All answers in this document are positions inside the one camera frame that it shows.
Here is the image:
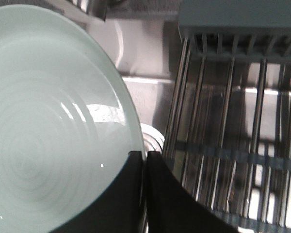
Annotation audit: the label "grey-blue dish drying rack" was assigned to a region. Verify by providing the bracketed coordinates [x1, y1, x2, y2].
[163, 0, 291, 233]

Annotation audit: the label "light green round plate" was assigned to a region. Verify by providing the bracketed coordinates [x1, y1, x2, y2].
[0, 4, 145, 233]

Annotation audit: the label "stainless steel sink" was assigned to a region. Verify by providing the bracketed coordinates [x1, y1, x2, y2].
[73, 0, 184, 142]

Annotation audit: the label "round steel sink drain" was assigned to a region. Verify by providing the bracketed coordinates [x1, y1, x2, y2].
[141, 123, 165, 157]

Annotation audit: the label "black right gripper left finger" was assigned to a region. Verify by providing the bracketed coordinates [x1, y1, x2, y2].
[52, 151, 143, 233]

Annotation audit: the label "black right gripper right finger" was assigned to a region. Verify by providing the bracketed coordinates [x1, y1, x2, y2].
[146, 151, 238, 233]

